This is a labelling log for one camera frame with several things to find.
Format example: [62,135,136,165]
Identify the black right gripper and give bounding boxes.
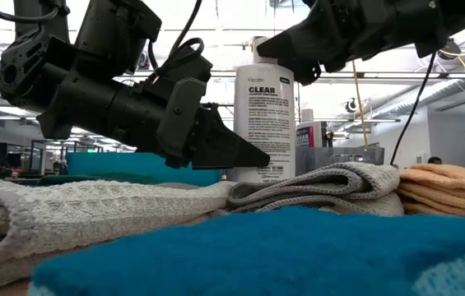
[256,0,437,86]

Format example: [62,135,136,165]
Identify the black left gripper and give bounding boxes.
[145,44,271,170]

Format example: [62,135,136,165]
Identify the white plastic cleaner bottle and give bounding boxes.
[295,108,328,149]
[227,35,297,184]

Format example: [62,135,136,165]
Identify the blue fuzzy towel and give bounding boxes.
[28,206,465,296]

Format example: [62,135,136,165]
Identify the grey waffle towel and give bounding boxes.
[0,172,235,295]
[226,161,405,218]

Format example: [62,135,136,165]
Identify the dark green towel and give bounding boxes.
[36,174,163,187]

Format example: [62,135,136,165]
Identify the orange towel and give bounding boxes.
[395,163,465,252]

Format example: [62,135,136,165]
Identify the grey translucent plastic bin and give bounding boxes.
[295,146,385,178]

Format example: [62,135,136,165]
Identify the teal plastic bin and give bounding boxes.
[66,150,224,187]

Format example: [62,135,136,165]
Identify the black hanging cable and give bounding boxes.
[295,81,302,124]

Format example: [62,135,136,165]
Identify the yellow hanging cable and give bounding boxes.
[351,60,370,149]

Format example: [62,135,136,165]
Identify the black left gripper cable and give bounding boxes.
[147,0,205,83]

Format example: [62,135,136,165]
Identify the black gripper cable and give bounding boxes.
[388,51,439,166]
[147,0,205,83]

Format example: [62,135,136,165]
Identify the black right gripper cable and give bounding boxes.
[388,51,439,166]

